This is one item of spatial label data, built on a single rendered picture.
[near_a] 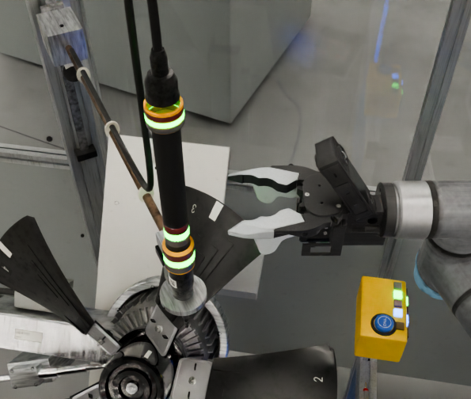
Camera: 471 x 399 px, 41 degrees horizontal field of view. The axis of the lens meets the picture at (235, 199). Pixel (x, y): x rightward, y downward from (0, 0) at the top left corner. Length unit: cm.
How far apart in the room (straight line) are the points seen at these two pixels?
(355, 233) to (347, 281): 123
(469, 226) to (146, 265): 76
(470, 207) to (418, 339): 152
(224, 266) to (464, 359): 150
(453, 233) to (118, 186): 76
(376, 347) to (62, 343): 66
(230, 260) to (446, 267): 36
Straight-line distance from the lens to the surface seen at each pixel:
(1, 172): 203
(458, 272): 89
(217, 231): 108
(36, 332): 137
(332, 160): 73
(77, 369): 132
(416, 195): 81
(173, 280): 90
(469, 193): 83
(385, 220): 81
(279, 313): 225
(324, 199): 79
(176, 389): 119
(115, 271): 140
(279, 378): 118
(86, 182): 169
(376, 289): 146
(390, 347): 143
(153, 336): 119
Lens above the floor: 224
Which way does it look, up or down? 47 degrees down
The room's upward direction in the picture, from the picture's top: straight up
